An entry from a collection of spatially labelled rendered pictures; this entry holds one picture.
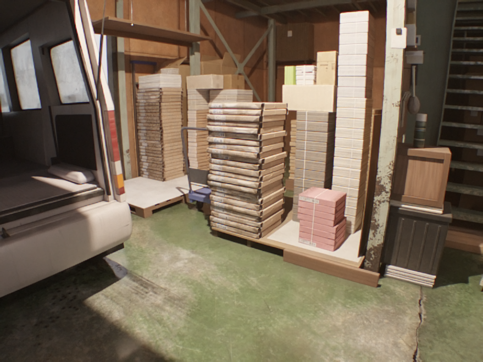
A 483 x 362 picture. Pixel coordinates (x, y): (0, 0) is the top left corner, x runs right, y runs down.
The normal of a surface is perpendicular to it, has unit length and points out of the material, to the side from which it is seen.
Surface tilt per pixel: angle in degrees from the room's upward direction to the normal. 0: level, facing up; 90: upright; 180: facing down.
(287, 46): 90
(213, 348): 0
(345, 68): 90
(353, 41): 90
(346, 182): 90
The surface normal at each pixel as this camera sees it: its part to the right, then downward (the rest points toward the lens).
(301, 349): 0.00, -0.97
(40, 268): 0.83, 0.22
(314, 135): -0.57, 0.22
